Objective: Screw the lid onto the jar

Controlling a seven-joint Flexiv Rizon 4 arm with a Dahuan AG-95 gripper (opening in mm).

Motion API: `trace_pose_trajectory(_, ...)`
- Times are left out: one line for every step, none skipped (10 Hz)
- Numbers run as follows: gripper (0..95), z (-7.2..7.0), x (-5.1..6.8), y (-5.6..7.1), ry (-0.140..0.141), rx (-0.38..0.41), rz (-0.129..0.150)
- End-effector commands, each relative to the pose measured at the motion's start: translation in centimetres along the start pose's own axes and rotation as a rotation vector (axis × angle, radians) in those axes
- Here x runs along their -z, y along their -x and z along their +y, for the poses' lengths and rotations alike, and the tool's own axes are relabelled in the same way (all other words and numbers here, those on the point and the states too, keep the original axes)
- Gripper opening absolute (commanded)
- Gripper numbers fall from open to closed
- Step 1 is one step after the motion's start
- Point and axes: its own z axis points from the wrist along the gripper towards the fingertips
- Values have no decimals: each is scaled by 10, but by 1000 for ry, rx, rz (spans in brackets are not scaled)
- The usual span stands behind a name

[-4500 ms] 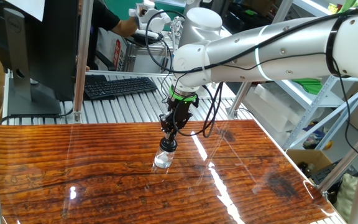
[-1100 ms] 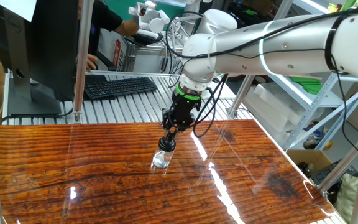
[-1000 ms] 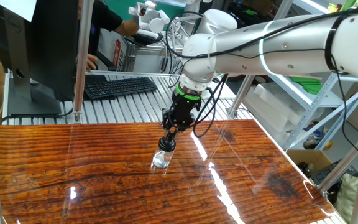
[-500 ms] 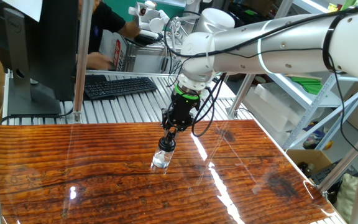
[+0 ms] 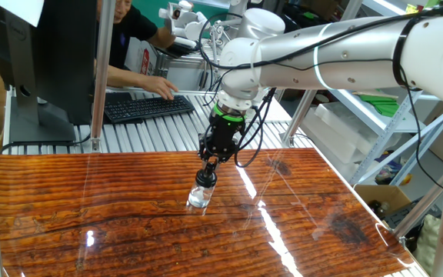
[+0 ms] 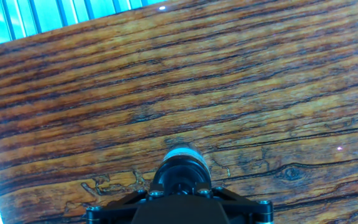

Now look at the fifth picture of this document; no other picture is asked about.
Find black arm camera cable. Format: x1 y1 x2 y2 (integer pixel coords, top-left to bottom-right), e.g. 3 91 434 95
197 2 443 201

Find person in black shirt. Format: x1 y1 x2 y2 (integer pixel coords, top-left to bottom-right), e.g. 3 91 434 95
97 0 159 71

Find black knobbed jar lid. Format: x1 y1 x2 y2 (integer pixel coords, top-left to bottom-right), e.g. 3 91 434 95
195 163 218 189

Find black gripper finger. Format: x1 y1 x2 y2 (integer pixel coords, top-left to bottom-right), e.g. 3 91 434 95
209 149 237 175
197 135 212 174

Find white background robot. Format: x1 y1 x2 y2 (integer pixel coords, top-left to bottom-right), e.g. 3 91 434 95
205 0 268 62

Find white foam blocks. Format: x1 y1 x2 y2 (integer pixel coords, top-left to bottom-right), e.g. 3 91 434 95
300 102 376 166

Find wood grain table mat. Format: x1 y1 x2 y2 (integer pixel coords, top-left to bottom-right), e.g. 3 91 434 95
0 147 413 277

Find white metal shelf rack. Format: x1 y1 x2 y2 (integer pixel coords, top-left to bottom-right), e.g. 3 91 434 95
328 0 443 186

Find green board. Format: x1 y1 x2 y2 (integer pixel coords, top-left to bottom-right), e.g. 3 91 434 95
131 0 230 28

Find black computer keyboard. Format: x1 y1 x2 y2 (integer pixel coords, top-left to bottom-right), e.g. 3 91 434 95
103 94 196 125

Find green plastic sheet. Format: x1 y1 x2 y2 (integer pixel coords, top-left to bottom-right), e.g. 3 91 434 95
359 94 400 118

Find white paper sheet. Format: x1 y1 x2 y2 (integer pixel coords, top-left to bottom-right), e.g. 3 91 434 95
0 0 45 28

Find beige cloth bag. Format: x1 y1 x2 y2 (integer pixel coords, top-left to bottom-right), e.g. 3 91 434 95
413 214 442 275

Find white handheld device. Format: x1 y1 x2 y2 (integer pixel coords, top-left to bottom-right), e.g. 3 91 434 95
158 0 211 49

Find person bare forearm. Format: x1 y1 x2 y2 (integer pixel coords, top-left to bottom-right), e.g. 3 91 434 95
105 64 142 88
147 25 177 50

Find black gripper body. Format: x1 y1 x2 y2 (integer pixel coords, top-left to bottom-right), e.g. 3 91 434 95
204 114 246 162

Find brown cardboard box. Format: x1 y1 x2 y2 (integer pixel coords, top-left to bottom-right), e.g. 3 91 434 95
354 183 413 216

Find clear glass jar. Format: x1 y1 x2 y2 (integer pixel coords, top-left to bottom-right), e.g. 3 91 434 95
187 179 217 209

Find black computer monitor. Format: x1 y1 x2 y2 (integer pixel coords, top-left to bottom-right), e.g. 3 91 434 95
0 0 99 144

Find person bare hand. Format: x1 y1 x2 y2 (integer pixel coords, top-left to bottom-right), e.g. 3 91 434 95
138 74 179 102

